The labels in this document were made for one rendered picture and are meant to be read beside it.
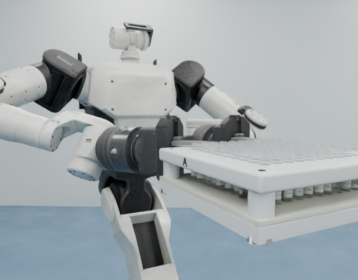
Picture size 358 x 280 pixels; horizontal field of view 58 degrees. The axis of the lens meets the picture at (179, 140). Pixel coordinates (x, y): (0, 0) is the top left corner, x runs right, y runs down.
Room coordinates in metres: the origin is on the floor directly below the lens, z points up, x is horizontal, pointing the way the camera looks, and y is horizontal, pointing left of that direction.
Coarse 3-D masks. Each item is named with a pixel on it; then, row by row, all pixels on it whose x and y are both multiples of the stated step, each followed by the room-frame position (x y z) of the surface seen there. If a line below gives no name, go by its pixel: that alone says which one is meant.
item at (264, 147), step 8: (208, 144) 0.49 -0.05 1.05; (216, 144) 0.48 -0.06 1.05; (224, 144) 0.48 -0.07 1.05; (232, 144) 0.48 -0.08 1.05; (240, 144) 0.47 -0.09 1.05; (248, 144) 0.49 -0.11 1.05; (256, 144) 0.47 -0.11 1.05; (264, 144) 0.49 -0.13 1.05; (272, 144) 0.47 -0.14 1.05; (280, 144) 0.48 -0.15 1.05; (288, 144) 0.48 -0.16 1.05; (296, 144) 0.47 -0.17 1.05; (304, 144) 0.48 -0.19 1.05; (312, 144) 0.48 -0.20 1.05; (256, 152) 0.39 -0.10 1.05; (264, 152) 0.39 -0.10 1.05; (272, 152) 0.39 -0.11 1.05; (280, 152) 0.39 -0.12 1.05; (288, 152) 0.39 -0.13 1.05
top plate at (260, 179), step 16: (176, 160) 0.46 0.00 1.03; (192, 160) 0.42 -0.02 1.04; (208, 160) 0.39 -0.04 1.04; (224, 160) 0.39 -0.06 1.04; (320, 160) 0.39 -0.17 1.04; (336, 160) 0.39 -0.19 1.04; (352, 160) 0.39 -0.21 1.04; (208, 176) 0.39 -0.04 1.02; (224, 176) 0.35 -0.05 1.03; (240, 176) 0.33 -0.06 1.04; (256, 176) 0.31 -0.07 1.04; (272, 176) 0.31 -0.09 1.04; (288, 176) 0.32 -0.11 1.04; (304, 176) 0.33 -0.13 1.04; (320, 176) 0.34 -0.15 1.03; (336, 176) 0.35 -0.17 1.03; (352, 176) 0.36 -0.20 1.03; (256, 192) 0.31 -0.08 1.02
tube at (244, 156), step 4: (240, 152) 0.39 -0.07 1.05; (244, 152) 0.40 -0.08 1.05; (248, 152) 0.39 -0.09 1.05; (240, 156) 0.39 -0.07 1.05; (244, 156) 0.39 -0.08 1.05; (248, 156) 0.39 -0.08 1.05; (240, 160) 0.39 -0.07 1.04; (244, 160) 0.39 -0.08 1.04; (248, 160) 0.39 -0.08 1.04; (240, 188) 0.39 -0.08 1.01; (240, 192) 0.39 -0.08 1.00; (244, 192) 0.39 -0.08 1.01; (240, 196) 0.39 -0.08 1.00; (244, 196) 0.39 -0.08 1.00
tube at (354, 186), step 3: (351, 147) 0.44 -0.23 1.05; (354, 147) 0.44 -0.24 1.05; (357, 147) 0.44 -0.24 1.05; (354, 150) 0.43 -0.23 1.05; (357, 150) 0.43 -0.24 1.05; (354, 153) 0.43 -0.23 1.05; (357, 153) 0.43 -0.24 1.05; (351, 180) 0.43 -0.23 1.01; (354, 180) 0.43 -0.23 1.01; (357, 180) 0.43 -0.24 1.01; (351, 183) 0.43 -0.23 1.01; (354, 183) 0.43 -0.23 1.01; (357, 183) 0.43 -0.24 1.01; (351, 186) 0.43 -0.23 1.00; (354, 186) 0.43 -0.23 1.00; (357, 186) 0.43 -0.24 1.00; (354, 189) 0.43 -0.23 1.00; (357, 189) 0.43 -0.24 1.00
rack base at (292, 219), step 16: (160, 176) 0.52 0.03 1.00; (176, 192) 0.46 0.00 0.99; (192, 192) 0.42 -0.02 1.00; (208, 192) 0.41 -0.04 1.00; (224, 192) 0.41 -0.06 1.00; (352, 192) 0.41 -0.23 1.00; (192, 208) 0.42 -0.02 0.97; (208, 208) 0.38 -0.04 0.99; (224, 208) 0.36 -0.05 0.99; (240, 208) 0.34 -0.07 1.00; (288, 208) 0.34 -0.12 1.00; (304, 208) 0.34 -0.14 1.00; (320, 208) 0.34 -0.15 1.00; (336, 208) 0.35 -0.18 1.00; (352, 208) 0.36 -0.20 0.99; (224, 224) 0.35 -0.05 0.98; (240, 224) 0.33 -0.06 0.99; (256, 224) 0.31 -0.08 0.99; (272, 224) 0.31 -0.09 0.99; (288, 224) 0.32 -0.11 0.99; (304, 224) 0.33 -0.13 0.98; (320, 224) 0.34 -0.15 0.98; (336, 224) 0.35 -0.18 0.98; (256, 240) 0.31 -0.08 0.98
